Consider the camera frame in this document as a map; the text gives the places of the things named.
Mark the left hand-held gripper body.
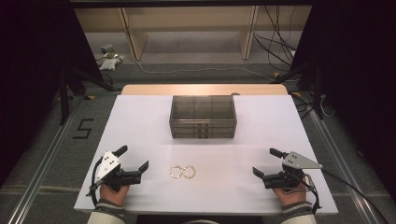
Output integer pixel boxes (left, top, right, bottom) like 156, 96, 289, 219
93, 150, 143, 192

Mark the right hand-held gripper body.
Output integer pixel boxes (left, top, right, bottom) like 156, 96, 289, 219
262, 150, 323, 190

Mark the gold bead bracelet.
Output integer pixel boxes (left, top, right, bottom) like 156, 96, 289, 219
169, 164, 184, 179
182, 164, 197, 180

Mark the smoky transparent drawer organizer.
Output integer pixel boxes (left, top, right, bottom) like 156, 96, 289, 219
168, 94, 238, 140

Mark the person's left hand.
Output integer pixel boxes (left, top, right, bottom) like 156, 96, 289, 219
99, 183, 131, 206

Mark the person's right hand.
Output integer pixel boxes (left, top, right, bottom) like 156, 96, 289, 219
273, 183, 308, 206

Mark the white board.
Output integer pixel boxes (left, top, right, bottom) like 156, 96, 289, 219
74, 94, 339, 216

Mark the black metal stand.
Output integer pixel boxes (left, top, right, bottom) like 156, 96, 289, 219
270, 61, 325, 121
58, 65, 122, 126

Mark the white cloth bundle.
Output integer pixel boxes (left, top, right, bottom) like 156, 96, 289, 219
98, 55, 125, 71

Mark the wooden table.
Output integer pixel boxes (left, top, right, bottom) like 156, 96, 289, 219
120, 83, 289, 96

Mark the black curtain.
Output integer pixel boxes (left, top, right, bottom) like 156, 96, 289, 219
0, 0, 105, 188
290, 0, 396, 202

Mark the light wooden shelf unit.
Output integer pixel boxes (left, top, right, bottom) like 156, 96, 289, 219
74, 5, 313, 62

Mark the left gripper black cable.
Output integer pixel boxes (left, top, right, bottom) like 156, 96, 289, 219
88, 157, 105, 207

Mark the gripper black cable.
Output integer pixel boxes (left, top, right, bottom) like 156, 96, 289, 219
88, 157, 105, 207
292, 167, 390, 224

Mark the aluminium floor rail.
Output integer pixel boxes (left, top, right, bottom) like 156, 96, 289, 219
307, 108, 386, 224
7, 95, 86, 224

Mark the thin white cable loop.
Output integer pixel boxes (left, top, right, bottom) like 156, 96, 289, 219
319, 93, 336, 119

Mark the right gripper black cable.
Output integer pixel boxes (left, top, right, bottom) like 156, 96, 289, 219
292, 167, 390, 224

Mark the white floor cable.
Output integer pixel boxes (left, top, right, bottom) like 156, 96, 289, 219
134, 58, 301, 84

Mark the bundle of black cables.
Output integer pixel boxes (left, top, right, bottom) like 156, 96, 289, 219
251, 5, 297, 73

